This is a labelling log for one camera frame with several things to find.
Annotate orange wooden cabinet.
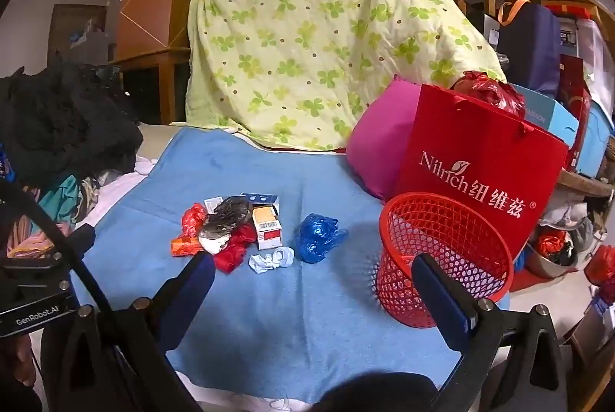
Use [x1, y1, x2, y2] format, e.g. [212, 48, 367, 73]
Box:
[115, 0, 225, 125]

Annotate blue plastic bag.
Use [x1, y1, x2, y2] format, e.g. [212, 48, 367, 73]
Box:
[296, 213, 348, 264]

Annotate black grey plastic bag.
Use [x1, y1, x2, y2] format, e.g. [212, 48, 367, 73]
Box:
[198, 195, 253, 239]

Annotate teal garment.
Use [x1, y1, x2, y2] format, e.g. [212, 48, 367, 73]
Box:
[38, 175, 80, 224]

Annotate black clothes pile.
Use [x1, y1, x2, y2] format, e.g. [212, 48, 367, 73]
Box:
[1, 60, 143, 190]

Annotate red plastic bag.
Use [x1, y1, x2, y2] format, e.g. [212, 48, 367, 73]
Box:
[451, 71, 525, 119]
[181, 203, 208, 238]

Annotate blue towel blanket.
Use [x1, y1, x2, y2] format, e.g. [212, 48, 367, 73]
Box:
[85, 128, 459, 403]

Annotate black cable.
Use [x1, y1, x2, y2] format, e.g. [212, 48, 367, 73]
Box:
[0, 177, 115, 314]

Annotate blue plastic storage bin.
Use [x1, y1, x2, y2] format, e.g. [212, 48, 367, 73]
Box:
[577, 100, 614, 178]

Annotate light blue shoe box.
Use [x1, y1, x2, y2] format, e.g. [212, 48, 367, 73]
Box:
[513, 84, 578, 148]

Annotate dark red plastic wrapper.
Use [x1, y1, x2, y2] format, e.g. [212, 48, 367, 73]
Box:
[214, 224, 258, 274]

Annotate person left hand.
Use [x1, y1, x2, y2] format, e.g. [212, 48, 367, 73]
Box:
[1, 335, 37, 387]

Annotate white blue crumpled wrapper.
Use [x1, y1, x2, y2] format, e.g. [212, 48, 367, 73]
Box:
[248, 246, 295, 274]

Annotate orange snack wrapper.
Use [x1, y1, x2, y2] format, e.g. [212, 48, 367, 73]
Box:
[170, 237, 203, 257]

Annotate green clover quilt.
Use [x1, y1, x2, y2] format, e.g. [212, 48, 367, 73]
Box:
[186, 0, 505, 150]

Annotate colourful patterned cloth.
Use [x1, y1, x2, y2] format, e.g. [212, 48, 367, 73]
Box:
[6, 185, 102, 260]

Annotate orange white medicine box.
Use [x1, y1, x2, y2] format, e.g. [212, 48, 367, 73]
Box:
[252, 206, 284, 250]

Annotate red Nilrich paper bag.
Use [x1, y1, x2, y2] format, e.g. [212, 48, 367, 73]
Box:
[394, 85, 568, 258]

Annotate red plastic bag in bag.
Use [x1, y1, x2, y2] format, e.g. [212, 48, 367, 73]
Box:
[451, 71, 525, 119]

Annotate magenta pillow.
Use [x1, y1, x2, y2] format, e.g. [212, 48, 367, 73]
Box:
[346, 75, 421, 202]

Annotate white tissue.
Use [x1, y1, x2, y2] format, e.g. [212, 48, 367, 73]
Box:
[198, 234, 230, 256]

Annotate white long medicine box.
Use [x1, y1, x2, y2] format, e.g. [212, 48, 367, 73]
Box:
[203, 196, 224, 214]

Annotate navy bag orange handles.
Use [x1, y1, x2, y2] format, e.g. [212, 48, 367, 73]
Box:
[497, 0, 561, 98]

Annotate red mesh waste basket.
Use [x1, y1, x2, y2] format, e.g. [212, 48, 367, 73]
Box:
[375, 192, 513, 329]

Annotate pink white bed sheet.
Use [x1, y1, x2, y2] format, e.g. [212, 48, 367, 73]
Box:
[75, 156, 157, 229]

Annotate blue cardboard box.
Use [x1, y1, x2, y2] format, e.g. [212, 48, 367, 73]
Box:
[241, 192, 279, 214]

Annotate metal basin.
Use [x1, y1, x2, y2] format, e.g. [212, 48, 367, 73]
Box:
[524, 227, 578, 279]

